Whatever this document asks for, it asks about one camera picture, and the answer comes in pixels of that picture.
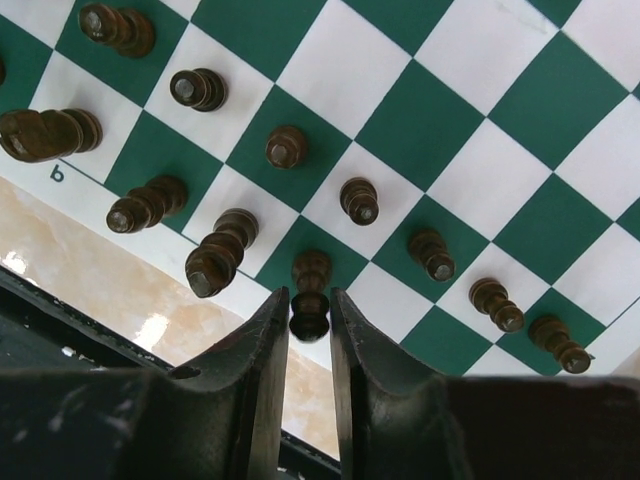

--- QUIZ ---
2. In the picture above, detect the dark king piece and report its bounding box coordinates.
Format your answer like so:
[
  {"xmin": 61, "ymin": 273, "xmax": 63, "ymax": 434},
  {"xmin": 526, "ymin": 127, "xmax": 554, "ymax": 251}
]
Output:
[{"xmin": 289, "ymin": 250, "xmax": 332, "ymax": 343}]

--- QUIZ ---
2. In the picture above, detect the dark knight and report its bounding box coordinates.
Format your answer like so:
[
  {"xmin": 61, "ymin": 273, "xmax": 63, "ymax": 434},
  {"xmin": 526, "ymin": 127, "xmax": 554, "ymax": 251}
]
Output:
[{"xmin": 1, "ymin": 108, "xmax": 103, "ymax": 163}]

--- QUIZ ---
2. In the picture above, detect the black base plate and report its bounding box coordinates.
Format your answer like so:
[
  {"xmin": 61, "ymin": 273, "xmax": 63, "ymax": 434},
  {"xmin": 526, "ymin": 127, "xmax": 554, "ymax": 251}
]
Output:
[{"xmin": 0, "ymin": 267, "xmax": 344, "ymax": 480}]

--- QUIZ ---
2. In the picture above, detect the dark queen piece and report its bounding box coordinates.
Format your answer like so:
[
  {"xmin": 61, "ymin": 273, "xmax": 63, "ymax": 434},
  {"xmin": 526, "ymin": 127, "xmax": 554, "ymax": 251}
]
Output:
[{"xmin": 185, "ymin": 208, "xmax": 259, "ymax": 298}]

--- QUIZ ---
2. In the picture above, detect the green white chess board mat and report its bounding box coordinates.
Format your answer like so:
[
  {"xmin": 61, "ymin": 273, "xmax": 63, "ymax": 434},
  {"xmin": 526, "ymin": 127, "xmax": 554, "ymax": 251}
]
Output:
[{"xmin": 1, "ymin": 1, "xmax": 639, "ymax": 375}]

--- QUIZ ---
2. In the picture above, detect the dark pawn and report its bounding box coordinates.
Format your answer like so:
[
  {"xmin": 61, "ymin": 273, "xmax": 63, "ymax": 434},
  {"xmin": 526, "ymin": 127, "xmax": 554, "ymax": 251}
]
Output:
[
  {"xmin": 339, "ymin": 177, "xmax": 379, "ymax": 226},
  {"xmin": 78, "ymin": 3, "xmax": 155, "ymax": 58},
  {"xmin": 407, "ymin": 228, "xmax": 456, "ymax": 282},
  {"xmin": 469, "ymin": 277, "xmax": 525, "ymax": 334},
  {"xmin": 265, "ymin": 125, "xmax": 308, "ymax": 170},
  {"xmin": 170, "ymin": 68, "xmax": 228, "ymax": 112},
  {"xmin": 528, "ymin": 315, "xmax": 591, "ymax": 374}
]

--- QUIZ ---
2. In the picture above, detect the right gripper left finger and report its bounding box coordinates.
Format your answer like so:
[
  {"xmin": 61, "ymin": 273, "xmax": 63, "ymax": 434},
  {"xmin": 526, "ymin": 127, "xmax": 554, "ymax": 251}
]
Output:
[{"xmin": 1, "ymin": 287, "xmax": 290, "ymax": 479}]

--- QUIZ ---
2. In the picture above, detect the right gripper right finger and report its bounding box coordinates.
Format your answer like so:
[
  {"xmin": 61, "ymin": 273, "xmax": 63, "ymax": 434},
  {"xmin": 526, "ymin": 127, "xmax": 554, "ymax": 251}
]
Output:
[{"xmin": 330, "ymin": 288, "xmax": 639, "ymax": 479}]

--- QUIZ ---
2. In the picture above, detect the dark bishop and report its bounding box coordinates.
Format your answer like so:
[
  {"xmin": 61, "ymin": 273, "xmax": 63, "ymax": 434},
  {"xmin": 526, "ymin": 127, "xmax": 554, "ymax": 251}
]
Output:
[{"xmin": 106, "ymin": 175, "xmax": 188, "ymax": 234}]

